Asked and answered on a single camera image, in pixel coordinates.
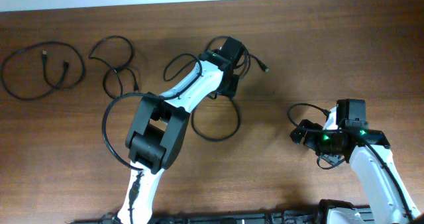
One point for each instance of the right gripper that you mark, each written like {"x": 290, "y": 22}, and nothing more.
{"x": 309, "y": 138}

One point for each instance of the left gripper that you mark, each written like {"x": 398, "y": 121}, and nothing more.
{"x": 230, "y": 89}

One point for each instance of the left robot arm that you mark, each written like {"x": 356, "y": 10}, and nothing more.
{"x": 157, "y": 132}

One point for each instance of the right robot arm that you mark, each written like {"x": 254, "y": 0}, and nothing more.
{"x": 346, "y": 138}

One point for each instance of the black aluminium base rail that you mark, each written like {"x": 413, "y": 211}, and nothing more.
{"x": 248, "y": 217}

